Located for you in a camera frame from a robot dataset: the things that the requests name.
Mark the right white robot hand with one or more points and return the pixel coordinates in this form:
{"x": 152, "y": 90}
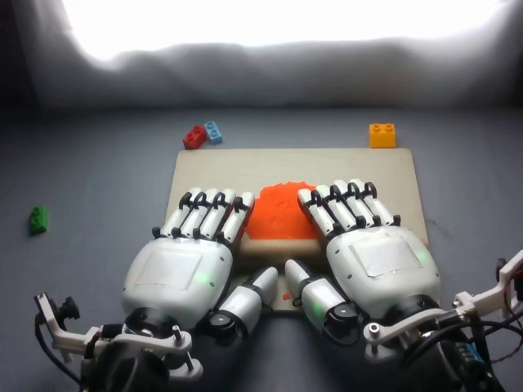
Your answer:
{"x": 384, "y": 265}

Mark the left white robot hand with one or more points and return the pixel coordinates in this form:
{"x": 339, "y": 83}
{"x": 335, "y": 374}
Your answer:
{"x": 171, "y": 277}

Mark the wooden rolling pin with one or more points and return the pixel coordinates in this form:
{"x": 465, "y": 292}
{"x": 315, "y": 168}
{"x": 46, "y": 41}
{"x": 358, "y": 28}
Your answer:
{"x": 282, "y": 249}

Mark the flattened orange clay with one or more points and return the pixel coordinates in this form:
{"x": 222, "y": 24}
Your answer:
{"x": 278, "y": 216}

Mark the orange toy brick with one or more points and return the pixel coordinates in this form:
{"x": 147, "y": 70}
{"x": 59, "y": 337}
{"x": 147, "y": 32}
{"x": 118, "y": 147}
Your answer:
{"x": 383, "y": 138}

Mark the red toy brick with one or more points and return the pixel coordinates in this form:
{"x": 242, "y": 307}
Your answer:
{"x": 194, "y": 138}

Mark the light wooden board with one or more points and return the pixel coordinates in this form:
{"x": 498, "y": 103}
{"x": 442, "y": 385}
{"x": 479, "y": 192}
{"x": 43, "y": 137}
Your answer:
{"x": 286, "y": 163}

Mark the green toy brick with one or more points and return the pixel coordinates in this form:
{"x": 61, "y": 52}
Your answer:
{"x": 38, "y": 222}

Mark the grey table cloth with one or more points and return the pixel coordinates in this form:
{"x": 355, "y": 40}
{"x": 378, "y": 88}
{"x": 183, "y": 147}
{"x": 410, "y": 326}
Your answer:
{"x": 81, "y": 163}

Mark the blue toy brick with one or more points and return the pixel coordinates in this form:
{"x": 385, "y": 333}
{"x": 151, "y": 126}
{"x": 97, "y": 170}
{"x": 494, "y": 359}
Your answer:
{"x": 214, "y": 132}

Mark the white backdrop sheet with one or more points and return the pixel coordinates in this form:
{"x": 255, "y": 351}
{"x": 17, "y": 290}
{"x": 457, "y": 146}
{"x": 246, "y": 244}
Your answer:
{"x": 261, "y": 81}

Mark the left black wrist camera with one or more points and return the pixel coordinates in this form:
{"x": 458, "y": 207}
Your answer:
{"x": 65, "y": 312}

